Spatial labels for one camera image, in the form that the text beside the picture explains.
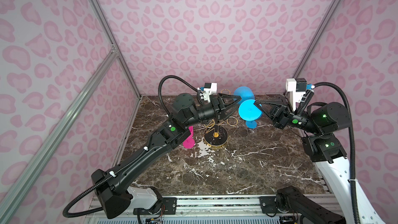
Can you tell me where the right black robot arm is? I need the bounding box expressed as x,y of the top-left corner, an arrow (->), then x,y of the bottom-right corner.
255,97 -> 383,224

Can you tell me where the blue wine glass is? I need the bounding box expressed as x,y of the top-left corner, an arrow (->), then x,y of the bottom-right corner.
234,86 -> 262,121
246,120 -> 258,129

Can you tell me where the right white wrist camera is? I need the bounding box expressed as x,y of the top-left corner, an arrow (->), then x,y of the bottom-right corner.
286,78 -> 315,112

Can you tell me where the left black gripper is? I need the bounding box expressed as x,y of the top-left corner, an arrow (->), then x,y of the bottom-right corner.
183,93 -> 240,130

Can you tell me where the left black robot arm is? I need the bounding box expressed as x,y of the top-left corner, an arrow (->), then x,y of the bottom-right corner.
95,93 -> 241,219

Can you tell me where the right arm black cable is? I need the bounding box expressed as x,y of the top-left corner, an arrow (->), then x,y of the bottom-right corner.
296,81 -> 361,224

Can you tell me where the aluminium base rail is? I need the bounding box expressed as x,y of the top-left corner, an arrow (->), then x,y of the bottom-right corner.
83,194 -> 357,224

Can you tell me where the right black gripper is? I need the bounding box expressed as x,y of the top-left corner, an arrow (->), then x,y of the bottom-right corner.
255,97 -> 322,135

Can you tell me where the pink plastic wine glass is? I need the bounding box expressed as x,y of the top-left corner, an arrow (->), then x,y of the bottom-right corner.
182,126 -> 195,149

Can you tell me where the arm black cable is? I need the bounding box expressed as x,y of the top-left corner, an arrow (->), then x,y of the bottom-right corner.
296,81 -> 361,224
62,75 -> 200,218

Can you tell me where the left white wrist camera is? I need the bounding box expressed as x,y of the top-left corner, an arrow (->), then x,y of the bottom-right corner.
197,83 -> 217,104

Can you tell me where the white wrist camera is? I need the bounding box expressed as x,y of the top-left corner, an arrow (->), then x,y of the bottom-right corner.
286,78 -> 315,112
197,83 -> 217,104

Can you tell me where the gold wire glass rack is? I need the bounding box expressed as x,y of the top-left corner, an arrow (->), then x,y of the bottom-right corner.
204,93 -> 239,148

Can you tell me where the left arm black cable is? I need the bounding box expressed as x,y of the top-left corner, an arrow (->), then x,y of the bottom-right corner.
62,75 -> 200,218

